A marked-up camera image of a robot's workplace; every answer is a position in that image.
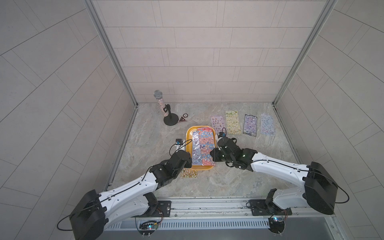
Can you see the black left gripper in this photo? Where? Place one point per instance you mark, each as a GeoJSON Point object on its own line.
{"type": "Point", "coordinates": [188, 160]}

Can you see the rhinestone microphone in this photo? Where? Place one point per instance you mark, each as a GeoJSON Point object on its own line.
{"type": "Point", "coordinates": [159, 97]}

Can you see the circuit board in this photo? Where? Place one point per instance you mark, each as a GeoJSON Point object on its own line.
{"type": "Point", "coordinates": [276, 220]}
{"type": "Point", "coordinates": [149, 226]}

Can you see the panda sticker sheet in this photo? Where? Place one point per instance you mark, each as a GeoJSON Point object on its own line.
{"type": "Point", "coordinates": [189, 173]}

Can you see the yellow storage box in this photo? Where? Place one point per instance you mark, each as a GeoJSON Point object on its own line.
{"type": "Point", "coordinates": [190, 144]}

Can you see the pink sticker sheet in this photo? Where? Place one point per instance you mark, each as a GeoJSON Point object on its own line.
{"type": "Point", "coordinates": [218, 124]}

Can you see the black microphone stand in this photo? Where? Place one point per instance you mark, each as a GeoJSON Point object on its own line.
{"type": "Point", "coordinates": [171, 119]}

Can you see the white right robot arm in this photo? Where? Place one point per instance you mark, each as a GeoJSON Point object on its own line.
{"type": "Point", "coordinates": [313, 185]}

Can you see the right circuit board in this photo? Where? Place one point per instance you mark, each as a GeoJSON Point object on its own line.
{"type": "Point", "coordinates": [276, 220]}

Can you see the left circuit board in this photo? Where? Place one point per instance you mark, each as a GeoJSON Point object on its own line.
{"type": "Point", "coordinates": [149, 226]}

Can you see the yellow-green sticker sheet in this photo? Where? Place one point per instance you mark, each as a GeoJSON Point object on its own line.
{"type": "Point", "coordinates": [233, 124]}

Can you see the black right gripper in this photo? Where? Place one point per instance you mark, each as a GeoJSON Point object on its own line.
{"type": "Point", "coordinates": [214, 154]}

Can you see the blue puffy sticker sheet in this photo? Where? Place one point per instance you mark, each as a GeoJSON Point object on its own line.
{"type": "Point", "coordinates": [196, 149]}

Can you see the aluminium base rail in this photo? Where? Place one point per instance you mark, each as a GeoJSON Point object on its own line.
{"type": "Point", "coordinates": [214, 208]}

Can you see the red blue sticker sheet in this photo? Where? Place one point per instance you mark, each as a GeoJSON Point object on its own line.
{"type": "Point", "coordinates": [207, 144]}

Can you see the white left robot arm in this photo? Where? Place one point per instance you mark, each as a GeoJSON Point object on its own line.
{"type": "Point", "coordinates": [95, 212]}

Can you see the light blue sticker sheet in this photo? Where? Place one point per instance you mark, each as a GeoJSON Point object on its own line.
{"type": "Point", "coordinates": [267, 125]}

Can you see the purple bonbon sticker sheet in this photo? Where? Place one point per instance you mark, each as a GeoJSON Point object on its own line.
{"type": "Point", "coordinates": [250, 125]}

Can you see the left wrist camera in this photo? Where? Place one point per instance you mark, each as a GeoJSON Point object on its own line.
{"type": "Point", "coordinates": [178, 144]}

